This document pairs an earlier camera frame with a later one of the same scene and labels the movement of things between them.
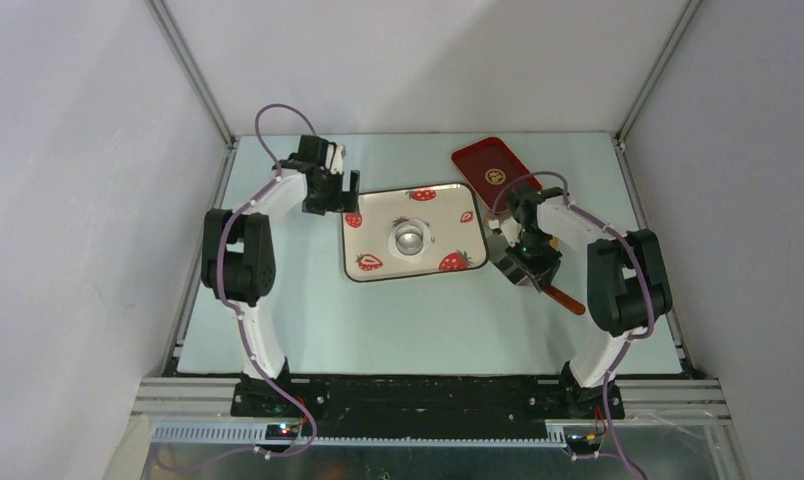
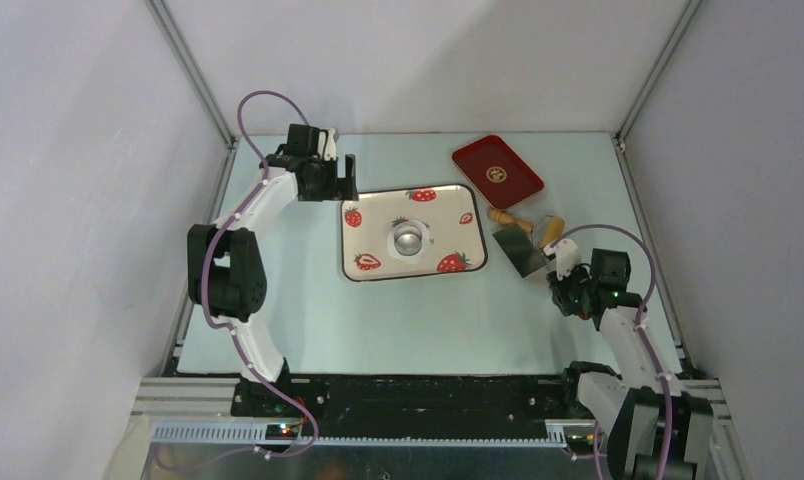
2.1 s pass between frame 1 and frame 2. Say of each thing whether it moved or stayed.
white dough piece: stayed
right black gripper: moved
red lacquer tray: stayed
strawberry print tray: stayed
